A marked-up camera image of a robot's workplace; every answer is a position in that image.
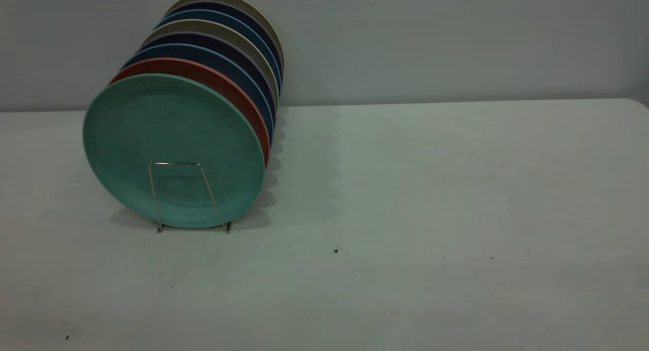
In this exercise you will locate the green round plate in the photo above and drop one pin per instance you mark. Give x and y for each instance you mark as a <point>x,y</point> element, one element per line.
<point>167,128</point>

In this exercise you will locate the pink round plate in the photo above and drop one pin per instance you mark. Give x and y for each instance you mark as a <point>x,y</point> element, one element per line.
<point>203,70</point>

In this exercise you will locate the dark purple round plate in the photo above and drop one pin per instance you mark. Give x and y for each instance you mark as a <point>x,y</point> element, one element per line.
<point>219,40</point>
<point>220,6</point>

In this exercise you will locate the navy blue round plate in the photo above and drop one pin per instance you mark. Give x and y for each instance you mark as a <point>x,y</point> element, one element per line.
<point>203,51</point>

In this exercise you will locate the teal blue round plate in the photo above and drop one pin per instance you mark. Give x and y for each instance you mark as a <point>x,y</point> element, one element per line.
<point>215,15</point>

